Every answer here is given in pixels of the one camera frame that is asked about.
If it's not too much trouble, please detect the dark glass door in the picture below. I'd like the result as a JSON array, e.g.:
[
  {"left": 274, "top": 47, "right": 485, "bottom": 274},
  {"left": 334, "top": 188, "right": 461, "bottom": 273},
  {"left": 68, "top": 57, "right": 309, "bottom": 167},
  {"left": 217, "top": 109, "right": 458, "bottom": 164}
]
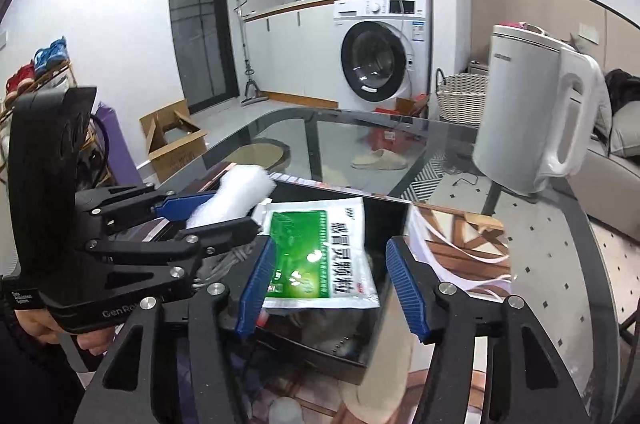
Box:
[{"left": 167, "top": 0, "right": 240, "bottom": 115}]

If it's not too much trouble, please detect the white washing machine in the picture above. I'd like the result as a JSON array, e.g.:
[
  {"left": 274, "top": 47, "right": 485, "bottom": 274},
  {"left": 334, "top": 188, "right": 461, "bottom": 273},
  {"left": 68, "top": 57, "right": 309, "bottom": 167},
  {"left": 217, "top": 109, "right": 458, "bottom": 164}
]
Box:
[{"left": 334, "top": 0, "right": 433, "bottom": 112}]

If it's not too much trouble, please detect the printed table mat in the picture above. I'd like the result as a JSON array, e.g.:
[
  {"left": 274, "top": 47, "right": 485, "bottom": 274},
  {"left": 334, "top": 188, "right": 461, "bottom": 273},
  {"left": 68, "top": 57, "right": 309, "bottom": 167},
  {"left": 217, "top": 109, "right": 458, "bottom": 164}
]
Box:
[{"left": 175, "top": 204, "right": 513, "bottom": 424}]

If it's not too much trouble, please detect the green medicine packet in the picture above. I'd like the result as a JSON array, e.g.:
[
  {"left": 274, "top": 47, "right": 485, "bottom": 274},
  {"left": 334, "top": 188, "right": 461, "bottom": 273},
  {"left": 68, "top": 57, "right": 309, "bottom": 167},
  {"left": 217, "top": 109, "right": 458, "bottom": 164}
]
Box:
[{"left": 252, "top": 198, "right": 381, "bottom": 311}]

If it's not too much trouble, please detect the round floor mat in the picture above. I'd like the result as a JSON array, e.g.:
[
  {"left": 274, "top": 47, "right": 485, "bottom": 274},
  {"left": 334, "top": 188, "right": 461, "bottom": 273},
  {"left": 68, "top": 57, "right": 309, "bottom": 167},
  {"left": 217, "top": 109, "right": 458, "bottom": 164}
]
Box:
[{"left": 227, "top": 141, "right": 291, "bottom": 172}]

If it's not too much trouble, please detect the white counter cabinet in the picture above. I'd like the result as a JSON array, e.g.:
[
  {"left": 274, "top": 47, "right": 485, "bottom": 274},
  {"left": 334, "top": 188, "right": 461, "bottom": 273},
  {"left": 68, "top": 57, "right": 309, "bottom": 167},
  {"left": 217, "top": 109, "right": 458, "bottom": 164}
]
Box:
[{"left": 242, "top": 0, "right": 346, "bottom": 102}]

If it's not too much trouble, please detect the person's left hand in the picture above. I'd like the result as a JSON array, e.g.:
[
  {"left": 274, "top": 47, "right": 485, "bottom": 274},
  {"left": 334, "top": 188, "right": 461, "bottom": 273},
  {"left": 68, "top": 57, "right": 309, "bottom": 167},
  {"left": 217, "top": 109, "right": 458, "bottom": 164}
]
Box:
[{"left": 19, "top": 306, "right": 118, "bottom": 356}]

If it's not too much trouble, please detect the white foam piece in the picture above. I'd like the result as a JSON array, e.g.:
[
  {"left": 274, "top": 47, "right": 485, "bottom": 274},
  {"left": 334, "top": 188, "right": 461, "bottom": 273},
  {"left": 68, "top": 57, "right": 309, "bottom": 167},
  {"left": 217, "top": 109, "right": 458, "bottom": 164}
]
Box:
[{"left": 187, "top": 164, "right": 277, "bottom": 230}]

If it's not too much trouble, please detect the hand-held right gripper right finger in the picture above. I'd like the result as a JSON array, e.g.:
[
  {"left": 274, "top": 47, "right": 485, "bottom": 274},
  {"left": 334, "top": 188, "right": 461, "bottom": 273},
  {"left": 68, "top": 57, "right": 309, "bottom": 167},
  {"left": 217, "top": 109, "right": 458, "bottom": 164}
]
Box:
[{"left": 385, "top": 235, "right": 588, "bottom": 424}]

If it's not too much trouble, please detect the dark clothing pile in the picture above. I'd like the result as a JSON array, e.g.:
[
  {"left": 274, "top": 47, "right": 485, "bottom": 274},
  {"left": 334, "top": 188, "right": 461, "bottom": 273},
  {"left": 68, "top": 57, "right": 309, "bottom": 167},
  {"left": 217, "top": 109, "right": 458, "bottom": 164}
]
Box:
[{"left": 605, "top": 69, "right": 640, "bottom": 115}]

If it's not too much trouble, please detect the grey sofa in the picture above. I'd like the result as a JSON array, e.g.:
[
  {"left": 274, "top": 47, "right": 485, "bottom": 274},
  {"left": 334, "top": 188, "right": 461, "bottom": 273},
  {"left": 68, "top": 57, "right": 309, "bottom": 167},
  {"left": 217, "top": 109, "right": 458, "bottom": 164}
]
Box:
[{"left": 585, "top": 104, "right": 640, "bottom": 225}]

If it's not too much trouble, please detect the beige slipper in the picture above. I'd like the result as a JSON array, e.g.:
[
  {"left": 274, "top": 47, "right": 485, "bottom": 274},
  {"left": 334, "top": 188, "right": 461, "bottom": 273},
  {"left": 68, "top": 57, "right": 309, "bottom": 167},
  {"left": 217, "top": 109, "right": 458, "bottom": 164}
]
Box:
[{"left": 351, "top": 149, "right": 408, "bottom": 171}]

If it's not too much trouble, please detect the brown cardboard box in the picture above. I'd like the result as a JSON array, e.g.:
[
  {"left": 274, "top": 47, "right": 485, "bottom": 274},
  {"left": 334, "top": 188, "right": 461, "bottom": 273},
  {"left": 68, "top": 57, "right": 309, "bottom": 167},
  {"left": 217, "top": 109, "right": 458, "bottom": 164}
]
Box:
[{"left": 140, "top": 99, "right": 208, "bottom": 182}]

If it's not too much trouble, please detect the wall light switch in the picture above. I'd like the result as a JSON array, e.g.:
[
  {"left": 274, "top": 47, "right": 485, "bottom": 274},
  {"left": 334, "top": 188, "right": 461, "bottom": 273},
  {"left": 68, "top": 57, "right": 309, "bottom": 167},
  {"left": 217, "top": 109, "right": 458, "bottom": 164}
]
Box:
[{"left": 575, "top": 23, "right": 601, "bottom": 45}]

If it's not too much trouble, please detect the red bag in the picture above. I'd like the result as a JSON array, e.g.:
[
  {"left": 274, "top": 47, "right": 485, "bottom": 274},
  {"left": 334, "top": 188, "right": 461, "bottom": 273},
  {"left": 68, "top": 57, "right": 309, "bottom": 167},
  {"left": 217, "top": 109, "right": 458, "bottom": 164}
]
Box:
[{"left": 367, "top": 96, "right": 431, "bottom": 145}]

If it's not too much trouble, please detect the wicker basket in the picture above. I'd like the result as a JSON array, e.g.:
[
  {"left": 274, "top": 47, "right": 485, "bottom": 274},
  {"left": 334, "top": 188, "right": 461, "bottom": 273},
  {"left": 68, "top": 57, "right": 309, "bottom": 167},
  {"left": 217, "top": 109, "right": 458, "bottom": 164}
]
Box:
[{"left": 435, "top": 68, "right": 491, "bottom": 122}]

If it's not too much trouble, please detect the wooden shoe rack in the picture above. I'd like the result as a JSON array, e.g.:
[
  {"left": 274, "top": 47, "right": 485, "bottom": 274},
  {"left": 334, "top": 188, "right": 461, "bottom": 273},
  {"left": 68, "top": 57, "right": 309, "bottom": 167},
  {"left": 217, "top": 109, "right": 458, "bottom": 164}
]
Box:
[{"left": 0, "top": 59, "right": 111, "bottom": 185}]

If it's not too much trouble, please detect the white electric kettle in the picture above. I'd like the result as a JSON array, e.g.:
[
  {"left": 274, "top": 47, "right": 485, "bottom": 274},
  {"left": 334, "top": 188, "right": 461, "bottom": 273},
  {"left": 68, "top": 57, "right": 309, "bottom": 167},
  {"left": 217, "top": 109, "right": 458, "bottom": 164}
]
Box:
[{"left": 472, "top": 21, "right": 608, "bottom": 197}]

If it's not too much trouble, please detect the white mop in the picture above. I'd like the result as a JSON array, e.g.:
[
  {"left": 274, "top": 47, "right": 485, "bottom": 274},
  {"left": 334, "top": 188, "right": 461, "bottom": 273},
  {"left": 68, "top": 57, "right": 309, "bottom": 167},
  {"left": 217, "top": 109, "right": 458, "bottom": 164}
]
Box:
[{"left": 234, "top": 0, "right": 268, "bottom": 106}]

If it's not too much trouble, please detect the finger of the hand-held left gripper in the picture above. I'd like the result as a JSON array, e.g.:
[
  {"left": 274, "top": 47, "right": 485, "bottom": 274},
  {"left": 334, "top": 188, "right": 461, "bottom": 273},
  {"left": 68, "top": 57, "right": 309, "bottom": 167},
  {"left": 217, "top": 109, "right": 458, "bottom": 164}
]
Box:
[
  {"left": 75, "top": 184, "right": 223, "bottom": 232},
  {"left": 85, "top": 216, "right": 263, "bottom": 277}
]

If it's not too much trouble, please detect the black cardboard box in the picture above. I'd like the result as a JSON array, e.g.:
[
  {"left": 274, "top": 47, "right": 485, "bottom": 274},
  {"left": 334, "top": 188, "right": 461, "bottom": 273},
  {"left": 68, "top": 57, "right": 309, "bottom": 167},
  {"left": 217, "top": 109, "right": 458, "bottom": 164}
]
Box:
[{"left": 150, "top": 161, "right": 413, "bottom": 372}]

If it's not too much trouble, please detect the red sneaker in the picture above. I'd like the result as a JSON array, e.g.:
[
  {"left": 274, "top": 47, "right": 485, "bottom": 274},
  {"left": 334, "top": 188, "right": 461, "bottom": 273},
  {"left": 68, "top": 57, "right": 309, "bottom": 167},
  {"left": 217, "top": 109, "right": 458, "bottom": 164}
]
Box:
[{"left": 5, "top": 61, "right": 38, "bottom": 92}]

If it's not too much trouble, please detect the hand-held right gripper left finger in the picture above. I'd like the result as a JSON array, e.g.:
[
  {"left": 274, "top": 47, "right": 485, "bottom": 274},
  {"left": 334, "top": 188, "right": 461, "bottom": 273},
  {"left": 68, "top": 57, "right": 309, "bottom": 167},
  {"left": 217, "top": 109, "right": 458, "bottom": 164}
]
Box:
[{"left": 75, "top": 235, "right": 278, "bottom": 424}]

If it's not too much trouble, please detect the purple yoga mat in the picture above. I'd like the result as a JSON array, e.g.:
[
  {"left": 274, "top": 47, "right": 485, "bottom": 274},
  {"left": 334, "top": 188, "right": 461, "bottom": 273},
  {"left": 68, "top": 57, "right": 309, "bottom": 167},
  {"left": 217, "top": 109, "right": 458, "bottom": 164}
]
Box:
[{"left": 95, "top": 101, "right": 143, "bottom": 187}]

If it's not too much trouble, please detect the grey cushion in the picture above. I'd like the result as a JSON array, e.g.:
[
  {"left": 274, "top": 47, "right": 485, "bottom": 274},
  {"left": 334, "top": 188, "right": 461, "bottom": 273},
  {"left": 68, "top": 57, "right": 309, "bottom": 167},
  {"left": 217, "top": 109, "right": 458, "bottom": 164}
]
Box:
[{"left": 607, "top": 101, "right": 640, "bottom": 157}]

